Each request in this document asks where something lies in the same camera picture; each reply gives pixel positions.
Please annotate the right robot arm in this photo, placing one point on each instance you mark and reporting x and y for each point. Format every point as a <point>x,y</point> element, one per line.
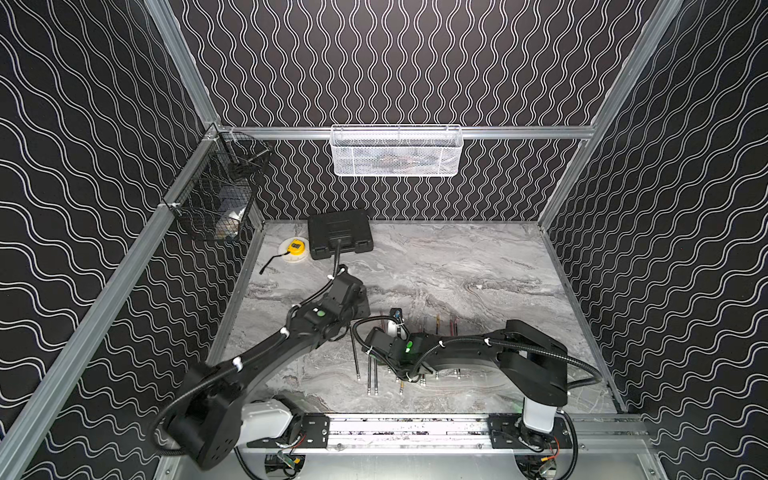
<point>538,365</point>

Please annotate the yellow tape measure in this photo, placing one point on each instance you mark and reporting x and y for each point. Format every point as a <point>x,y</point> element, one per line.
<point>292,251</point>

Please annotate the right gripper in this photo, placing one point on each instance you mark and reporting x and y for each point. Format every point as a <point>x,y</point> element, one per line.
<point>404,341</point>

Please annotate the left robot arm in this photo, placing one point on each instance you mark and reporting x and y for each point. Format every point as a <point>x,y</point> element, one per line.
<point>205,419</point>

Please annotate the white mesh wall basket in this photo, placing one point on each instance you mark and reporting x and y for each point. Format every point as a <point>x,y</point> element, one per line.
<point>396,150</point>

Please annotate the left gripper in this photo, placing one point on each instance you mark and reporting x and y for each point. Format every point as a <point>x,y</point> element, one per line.
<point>351,287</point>

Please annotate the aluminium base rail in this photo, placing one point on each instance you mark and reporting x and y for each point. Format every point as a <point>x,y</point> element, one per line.
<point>271,428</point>

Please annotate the red pencil pair right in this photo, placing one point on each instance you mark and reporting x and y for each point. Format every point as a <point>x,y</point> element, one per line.
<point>454,326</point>

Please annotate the black wire wall basket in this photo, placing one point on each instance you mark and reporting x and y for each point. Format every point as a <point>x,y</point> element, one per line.
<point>219,202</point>

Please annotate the black plastic tool case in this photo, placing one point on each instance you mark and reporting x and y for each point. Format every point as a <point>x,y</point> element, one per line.
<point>346,231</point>

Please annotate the dark grey pencil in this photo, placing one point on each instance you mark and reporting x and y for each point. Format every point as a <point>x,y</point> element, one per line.
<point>355,359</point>

